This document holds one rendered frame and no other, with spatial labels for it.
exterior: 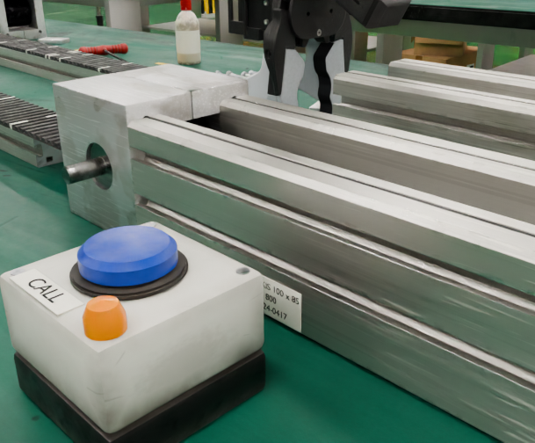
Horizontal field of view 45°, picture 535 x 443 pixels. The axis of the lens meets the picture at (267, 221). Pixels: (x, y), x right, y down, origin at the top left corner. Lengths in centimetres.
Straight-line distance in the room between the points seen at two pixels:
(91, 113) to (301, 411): 24
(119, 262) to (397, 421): 13
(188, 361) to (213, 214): 12
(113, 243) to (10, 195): 29
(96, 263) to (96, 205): 21
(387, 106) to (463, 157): 18
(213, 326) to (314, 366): 7
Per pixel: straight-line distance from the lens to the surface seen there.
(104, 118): 42
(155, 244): 27
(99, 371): 24
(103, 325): 23
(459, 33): 202
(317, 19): 59
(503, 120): 45
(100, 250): 27
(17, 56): 107
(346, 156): 37
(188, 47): 104
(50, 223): 49
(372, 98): 50
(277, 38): 56
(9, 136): 65
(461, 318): 27
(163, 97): 42
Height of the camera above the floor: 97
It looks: 24 degrees down
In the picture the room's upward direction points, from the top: 1 degrees counter-clockwise
